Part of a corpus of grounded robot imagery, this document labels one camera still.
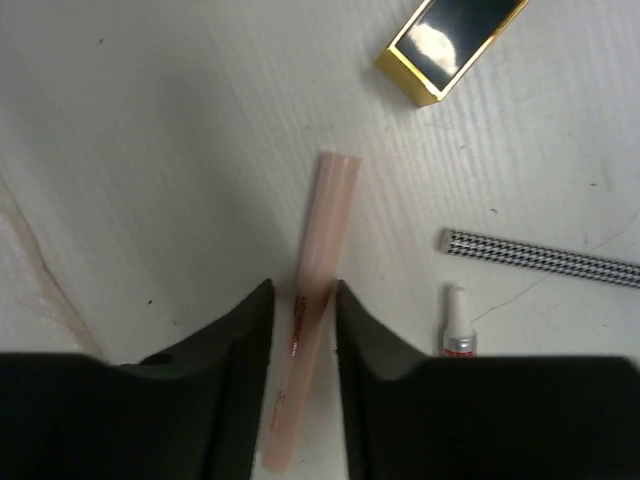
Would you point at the grey checkered eyeliner pencil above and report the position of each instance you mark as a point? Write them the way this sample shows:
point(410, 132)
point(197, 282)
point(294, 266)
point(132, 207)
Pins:
point(544, 259)

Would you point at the clear plastic tube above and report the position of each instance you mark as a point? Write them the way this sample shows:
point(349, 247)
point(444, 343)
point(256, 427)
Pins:
point(459, 338)

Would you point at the pink pencil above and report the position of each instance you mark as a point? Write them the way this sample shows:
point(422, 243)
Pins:
point(321, 246)

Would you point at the gold black lipstick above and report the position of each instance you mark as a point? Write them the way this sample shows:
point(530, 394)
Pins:
point(440, 42)

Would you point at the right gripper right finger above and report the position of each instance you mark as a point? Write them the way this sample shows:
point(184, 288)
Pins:
point(408, 415)

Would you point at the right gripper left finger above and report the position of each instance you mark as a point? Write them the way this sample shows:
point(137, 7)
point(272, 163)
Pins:
point(190, 411)

